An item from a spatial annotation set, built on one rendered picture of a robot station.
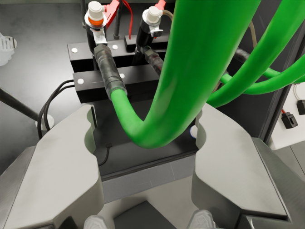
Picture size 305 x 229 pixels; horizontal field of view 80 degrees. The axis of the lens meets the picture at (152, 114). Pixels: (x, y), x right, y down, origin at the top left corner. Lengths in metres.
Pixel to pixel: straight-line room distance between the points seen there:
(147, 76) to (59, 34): 0.31
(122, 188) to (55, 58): 0.38
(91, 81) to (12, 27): 0.33
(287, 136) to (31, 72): 0.65
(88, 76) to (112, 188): 0.22
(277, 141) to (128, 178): 0.35
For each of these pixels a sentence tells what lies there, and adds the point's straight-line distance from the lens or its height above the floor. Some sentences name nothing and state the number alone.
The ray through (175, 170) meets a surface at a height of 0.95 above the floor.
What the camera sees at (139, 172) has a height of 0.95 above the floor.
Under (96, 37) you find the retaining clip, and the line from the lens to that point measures 0.27.
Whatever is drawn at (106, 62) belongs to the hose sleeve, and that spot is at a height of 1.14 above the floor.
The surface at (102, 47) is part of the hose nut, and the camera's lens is 0.24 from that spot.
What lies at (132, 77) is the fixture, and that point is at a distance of 0.38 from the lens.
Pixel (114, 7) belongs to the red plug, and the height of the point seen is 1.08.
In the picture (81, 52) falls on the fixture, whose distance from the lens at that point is 0.40.
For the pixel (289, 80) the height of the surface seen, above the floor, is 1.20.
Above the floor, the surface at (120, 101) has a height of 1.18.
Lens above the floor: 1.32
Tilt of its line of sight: 70 degrees down
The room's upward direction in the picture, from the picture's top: 48 degrees clockwise
